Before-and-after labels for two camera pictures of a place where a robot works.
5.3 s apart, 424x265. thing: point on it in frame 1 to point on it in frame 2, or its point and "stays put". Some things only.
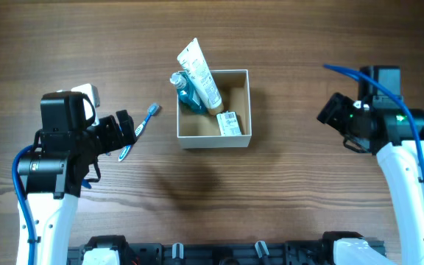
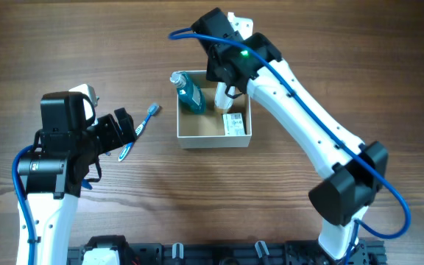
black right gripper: x=334 y=112 to x=226 y=76
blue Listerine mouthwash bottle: x=188 y=94 stays put
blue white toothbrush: x=152 y=110 stays put
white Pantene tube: x=193 y=61 to x=221 y=99
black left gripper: x=113 y=132 stays put
